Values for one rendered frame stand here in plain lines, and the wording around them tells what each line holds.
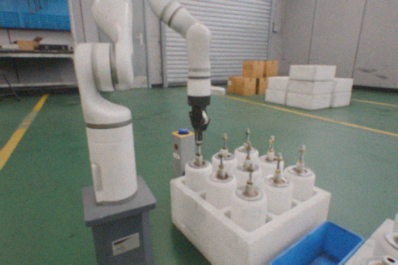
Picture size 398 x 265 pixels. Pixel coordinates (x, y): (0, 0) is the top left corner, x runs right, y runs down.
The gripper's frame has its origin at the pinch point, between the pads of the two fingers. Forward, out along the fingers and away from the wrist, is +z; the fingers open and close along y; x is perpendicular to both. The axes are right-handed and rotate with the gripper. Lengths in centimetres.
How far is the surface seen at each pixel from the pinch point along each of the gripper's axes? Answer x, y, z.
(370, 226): 60, 27, 35
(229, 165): 11.4, 2.3, 11.6
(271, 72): 274, -295, -3
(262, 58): 411, -502, -31
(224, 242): -2.3, 24.1, 23.1
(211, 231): -3.6, 18.3, 23.5
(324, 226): 29.9, 29.1, 23.9
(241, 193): 3.2, 22.5, 9.9
